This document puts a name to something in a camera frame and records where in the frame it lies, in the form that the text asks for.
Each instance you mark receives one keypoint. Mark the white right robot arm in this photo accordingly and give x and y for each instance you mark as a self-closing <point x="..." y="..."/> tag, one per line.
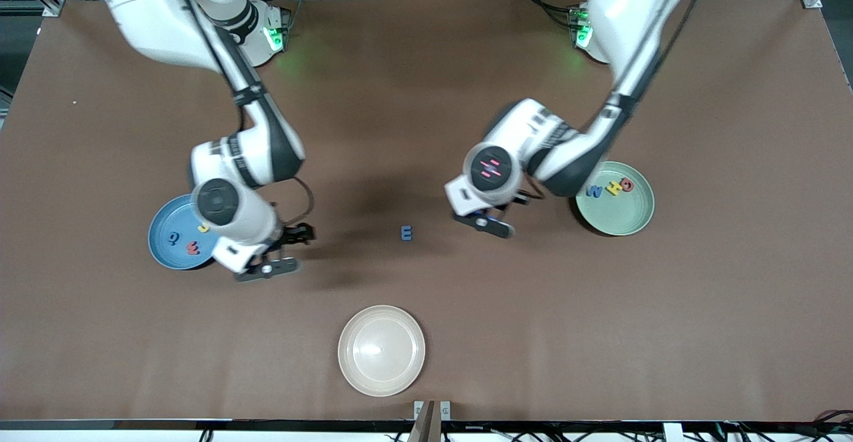
<point x="153" y="15"/>

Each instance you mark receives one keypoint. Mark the light green plate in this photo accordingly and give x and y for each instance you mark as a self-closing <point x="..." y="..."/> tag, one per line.
<point x="620" y="216"/>

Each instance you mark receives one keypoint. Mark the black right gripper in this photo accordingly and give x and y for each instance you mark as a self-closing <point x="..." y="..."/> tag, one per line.
<point x="294" y="234"/>

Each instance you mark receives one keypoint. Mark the blue foam capital letter W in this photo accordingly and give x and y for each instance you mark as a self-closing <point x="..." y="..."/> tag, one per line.
<point x="594" y="191"/>

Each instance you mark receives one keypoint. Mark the blue plate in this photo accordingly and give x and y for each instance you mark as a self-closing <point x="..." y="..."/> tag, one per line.
<point x="166" y="218"/>

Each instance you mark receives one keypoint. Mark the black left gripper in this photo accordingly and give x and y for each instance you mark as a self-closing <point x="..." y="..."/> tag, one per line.
<point x="520" y="200"/>

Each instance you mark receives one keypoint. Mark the yellow foam letter H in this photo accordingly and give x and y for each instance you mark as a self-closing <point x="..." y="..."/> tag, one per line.
<point x="610" y="188"/>

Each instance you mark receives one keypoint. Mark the blue foam letter E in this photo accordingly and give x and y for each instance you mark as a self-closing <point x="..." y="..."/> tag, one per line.
<point x="404" y="232"/>

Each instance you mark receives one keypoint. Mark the red foam letter Q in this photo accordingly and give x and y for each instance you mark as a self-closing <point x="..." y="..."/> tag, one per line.
<point x="624" y="185"/>

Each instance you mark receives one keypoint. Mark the beige plate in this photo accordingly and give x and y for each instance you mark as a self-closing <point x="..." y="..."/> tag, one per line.
<point x="381" y="350"/>

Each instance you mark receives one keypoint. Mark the metal bracket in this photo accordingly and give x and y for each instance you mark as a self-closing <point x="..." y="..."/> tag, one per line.
<point x="432" y="410"/>

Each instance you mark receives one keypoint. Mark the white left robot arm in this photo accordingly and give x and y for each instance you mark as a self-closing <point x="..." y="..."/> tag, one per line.
<point x="633" y="2"/>

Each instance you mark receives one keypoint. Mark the red foam lowercase letter w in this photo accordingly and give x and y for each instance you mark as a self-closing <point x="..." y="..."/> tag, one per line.
<point x="193" y="248"/>

